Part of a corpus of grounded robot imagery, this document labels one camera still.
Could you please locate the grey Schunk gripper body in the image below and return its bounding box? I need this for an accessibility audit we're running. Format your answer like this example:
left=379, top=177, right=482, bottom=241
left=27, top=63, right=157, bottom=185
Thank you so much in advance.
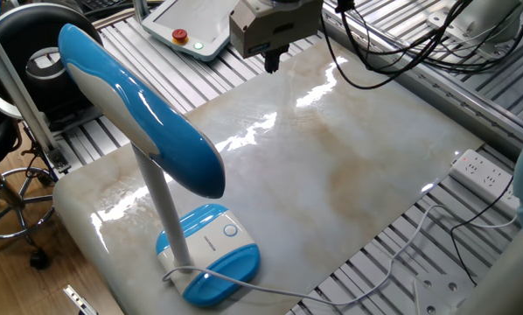
left=228, top=0, right=324, bottom=60

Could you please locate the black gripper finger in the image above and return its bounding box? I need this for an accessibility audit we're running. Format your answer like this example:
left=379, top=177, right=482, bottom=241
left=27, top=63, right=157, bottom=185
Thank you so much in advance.
left=275, top=43, right=291, bottom=71
left=263, top=47, right=278, bottom=74

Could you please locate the blue white desk lamp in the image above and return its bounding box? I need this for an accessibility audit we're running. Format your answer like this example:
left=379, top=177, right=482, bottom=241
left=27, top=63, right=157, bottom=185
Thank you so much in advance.
left=58, top=23, right=262, bottom=307

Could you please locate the white teach pendant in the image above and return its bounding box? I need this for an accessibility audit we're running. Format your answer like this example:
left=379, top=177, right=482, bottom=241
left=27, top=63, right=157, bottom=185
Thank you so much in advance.
left=141, top=0, right=241, bottom=62

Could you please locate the beige marble board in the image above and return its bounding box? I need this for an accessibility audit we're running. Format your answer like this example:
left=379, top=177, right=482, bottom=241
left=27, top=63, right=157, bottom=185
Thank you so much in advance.
left=52, top=38, right=485, bottom=315

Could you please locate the black keyboard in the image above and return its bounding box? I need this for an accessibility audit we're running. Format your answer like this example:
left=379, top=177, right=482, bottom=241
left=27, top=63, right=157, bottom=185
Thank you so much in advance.
left=80, top=0, right=129, bottom=13

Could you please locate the white power strip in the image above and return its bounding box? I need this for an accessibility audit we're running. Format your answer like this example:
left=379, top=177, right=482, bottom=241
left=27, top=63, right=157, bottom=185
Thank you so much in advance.
left=449, top=149, right=523, bottom=215

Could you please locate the black round padded chair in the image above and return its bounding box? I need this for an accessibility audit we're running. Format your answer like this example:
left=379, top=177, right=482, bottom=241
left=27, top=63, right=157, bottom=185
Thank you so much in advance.
left=0, top=2, right=104, bottom=132

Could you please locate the aluminium frame post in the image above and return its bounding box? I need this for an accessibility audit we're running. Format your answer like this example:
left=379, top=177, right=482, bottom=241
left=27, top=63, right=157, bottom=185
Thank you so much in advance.
left=132, top=0, right=151, bottom=23
left=0, top=12, right=72, bottom=175

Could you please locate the light grey cylindrical mount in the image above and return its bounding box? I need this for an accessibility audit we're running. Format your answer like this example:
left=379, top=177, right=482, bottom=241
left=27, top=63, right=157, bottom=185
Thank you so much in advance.
left=426, top=0, right=523, bottom=60

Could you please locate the white lamp power cable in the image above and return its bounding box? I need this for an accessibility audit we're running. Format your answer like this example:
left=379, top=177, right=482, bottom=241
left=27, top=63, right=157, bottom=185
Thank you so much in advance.
left=161, top=201, right=521, bottom=307

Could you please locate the thin black cable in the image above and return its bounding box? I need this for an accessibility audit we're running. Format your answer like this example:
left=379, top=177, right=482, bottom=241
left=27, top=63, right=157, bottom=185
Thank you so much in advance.
left=449, top=174, right=515, bottom=288

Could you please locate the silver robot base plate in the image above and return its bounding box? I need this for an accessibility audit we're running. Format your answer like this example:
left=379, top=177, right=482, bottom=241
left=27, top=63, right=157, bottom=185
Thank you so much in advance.
left=412, top=273, right=479, bottom=315

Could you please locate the silver metal bracket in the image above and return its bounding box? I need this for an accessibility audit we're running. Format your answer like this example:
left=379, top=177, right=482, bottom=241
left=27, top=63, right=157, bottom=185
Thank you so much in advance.
left=63, top=283, right=99, bottom=315

